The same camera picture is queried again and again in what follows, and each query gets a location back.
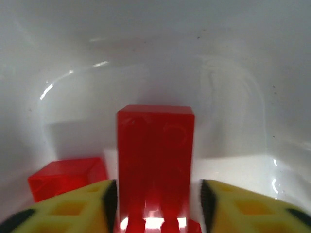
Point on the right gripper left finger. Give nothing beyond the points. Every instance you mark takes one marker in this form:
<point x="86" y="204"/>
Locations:
<point x="60" y="216"/>

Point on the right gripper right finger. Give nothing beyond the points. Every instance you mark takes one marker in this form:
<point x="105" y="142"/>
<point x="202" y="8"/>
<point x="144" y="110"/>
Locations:
<point x="255" y="216"/>

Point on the long red lego brick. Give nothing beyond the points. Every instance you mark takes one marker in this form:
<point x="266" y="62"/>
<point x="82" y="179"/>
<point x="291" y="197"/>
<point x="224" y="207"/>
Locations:
<point x="155" y="157"/>

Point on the white plastic container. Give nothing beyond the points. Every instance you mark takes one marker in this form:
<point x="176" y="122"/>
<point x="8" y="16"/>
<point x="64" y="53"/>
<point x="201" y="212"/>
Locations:
<point x="155" y="48"/>

